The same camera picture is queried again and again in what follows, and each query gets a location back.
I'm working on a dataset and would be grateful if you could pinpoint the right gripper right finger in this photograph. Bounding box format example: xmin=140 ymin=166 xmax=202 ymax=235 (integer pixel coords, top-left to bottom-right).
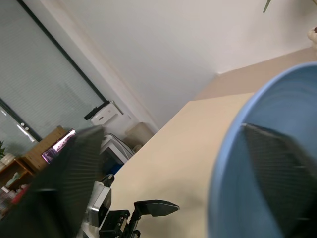
xmin=244 ymin=123 xmax=317 ymax=238

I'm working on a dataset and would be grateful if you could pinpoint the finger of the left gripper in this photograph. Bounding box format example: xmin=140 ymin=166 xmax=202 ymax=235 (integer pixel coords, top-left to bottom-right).
xmin=133 ymin=199 xmax=180 ymax=219

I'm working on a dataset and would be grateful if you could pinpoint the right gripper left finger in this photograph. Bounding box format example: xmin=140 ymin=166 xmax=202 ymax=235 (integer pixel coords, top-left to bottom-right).
xmin=0 ymin=125 xmax=105 ymax=238

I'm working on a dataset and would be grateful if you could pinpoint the blue plate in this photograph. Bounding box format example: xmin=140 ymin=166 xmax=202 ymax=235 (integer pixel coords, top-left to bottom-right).
xmin=208 ymin=61 xmax=317 ymax=238

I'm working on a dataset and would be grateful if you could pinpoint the glowing purple screen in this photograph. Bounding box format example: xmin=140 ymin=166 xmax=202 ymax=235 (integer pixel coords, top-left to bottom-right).
xmin=41 ymin=128 xmax=76 ymax=164

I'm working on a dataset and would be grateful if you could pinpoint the wooden shelf cabinet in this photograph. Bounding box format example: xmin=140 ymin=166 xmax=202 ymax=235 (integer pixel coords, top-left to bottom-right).
xmin=0 ymin=125 xmax=75 ymax=216

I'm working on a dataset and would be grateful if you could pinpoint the beige bin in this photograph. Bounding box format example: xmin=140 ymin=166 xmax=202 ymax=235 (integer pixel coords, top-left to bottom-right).
xmin=124 ymin=122 xmax=155 ymax=150

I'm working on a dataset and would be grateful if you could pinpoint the white printer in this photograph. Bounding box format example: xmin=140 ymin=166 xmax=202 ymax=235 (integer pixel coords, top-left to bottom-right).
xmin=84 ymin=100 xmax=133 ymax=130

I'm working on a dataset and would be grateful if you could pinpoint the window with white blinds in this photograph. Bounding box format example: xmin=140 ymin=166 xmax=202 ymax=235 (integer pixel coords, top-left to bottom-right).
xmin=0 ymin=0 xmax=109 ymax=159

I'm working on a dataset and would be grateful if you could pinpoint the white plant pot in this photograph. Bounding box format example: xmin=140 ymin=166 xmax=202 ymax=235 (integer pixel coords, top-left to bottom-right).
xmin=307 ymin=24 xmax=317 ymax=47

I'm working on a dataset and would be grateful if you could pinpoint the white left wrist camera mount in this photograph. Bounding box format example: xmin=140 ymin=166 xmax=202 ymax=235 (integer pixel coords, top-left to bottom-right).
xmin=79 ymin=180 xmax=113 ymax=238

